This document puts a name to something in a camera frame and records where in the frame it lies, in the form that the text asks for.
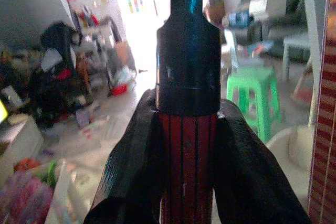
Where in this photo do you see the green plastic stool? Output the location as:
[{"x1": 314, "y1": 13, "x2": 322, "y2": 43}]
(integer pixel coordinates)
[{"x1": 226, "y1": 67, "x2": 283, "y2": 143}]

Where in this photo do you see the white slanted post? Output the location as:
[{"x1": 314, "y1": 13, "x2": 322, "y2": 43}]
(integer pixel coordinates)
[{"x1": 301, "y1": 0, "x2": 333, "y2": 127}]

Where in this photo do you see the white plastic stool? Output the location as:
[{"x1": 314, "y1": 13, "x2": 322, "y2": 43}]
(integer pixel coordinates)
[{"x1": 282, "y1": 35, "x2": 313, "y2": 83}]

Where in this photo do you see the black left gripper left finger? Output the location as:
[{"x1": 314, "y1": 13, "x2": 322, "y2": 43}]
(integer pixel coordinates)
[{"x1": 83, "y1": 89, "x2": 169, "y2": 224}]

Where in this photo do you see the white round basin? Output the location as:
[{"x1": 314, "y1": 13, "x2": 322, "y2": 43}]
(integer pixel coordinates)
[{"x1": 265, "y1": 124, "x2": 316, "y2": 204}]

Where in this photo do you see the red plastic basket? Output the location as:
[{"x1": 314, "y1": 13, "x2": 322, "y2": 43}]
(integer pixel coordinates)
[{"x1": 111, "y1": 83, "x2": 129, "y2": 96}]

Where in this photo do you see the black and red broom handle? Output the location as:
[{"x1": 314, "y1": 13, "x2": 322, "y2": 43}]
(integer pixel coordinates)
[{"x1": 156, "y1": 0, "x2": 222, "y2": 224}]

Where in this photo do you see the white storage box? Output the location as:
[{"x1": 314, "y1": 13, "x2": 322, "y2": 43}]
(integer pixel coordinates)
[{"x1": 0, "y1": 115, "x2": 44, "y2": 180}]

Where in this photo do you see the black clothes pile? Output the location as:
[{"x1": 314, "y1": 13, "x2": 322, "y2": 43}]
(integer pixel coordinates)
[{"x1": 26, "y1": 21, "x2": 87, "y2": 127}]

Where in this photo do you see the red white striped cloth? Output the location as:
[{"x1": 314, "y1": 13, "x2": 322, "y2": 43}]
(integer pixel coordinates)
[{"x1": 307, "y1": 37, "x2": 336, "y2": 224}]

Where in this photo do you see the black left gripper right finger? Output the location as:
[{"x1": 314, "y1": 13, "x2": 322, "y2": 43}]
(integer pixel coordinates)
[{"x1": 209, "y1": 98, "x2": 312, "y2": 224}]

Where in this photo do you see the purple pink toy bag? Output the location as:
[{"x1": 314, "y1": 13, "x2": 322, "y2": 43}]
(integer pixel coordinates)
[{"x1": 0, "y1": 171, "x2": 57, "y2": 224}]

